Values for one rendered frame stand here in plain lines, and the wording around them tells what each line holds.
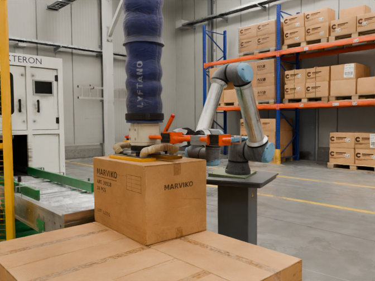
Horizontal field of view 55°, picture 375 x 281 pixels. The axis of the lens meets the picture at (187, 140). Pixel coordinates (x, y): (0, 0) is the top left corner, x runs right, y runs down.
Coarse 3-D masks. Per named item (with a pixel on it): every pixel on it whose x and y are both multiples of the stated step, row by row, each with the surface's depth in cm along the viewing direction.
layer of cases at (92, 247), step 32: (96, 224) 216; (0, 256) 165; (32, 256) 164; (64, 256) 164; (96, 256) 164; (128, 256) 163; (160, 256) 163; (192, 256) 163; (224, 256) 162; (256, 256) 162; (288, 256) 162
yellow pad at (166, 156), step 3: (165, 153) 210; (150, 156) 215; (153, 156) 212; (156, 156) 210; (159, 156) 208; (162, 156) 206; (165, 156) 204; (168, 156) 202; (171, 156) 202; (174, 156) 204; (177, 156) 205; (180, 156) 206
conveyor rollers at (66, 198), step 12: (24, 180) 384; (36, 180) 384; (48, 180) 383; (48, 192) 312; (60, 192) 312; (72, 192) 316; (84, 192) 315; (48, 204) 268; (60, 204) 272; (72, 204) 270; (84, 204) 267
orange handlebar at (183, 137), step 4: (128, 136) 218; (148, 136) 202; (152, 136) 199; (156, 136) 197; (160, 136) 194; (176, 136) 185; (180, 136) 182; (184, 136) 180; (188, 136) 184; (180, 140) 181; (184, 140) 180; (188, 140) 178; (200, 140) 171; (204, 140) 169; (224, 140) 160; (228, 140) 161
